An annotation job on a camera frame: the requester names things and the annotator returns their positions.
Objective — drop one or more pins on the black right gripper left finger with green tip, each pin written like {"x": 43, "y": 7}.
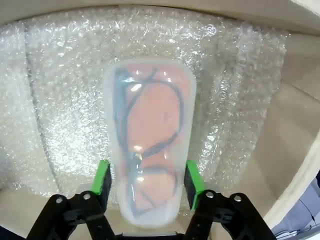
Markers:
{"x": 101, "y": 180}

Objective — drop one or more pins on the black right gripper right finger with green tip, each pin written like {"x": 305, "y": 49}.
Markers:
{"x": 193, "y": 182}

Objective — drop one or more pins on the orange translucent glasses case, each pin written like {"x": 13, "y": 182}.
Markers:
{"x": 150, "y": 130}

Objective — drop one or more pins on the black glasses in orange case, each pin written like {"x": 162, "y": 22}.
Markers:
{"x": 178, "y": 100}

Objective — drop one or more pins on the brown cardboard shipping box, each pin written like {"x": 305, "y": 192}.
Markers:
{"x": 280, "y": 150}

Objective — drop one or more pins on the clear bubble wrap sheet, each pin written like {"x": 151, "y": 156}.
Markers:
{"x": 62, "y": 100}

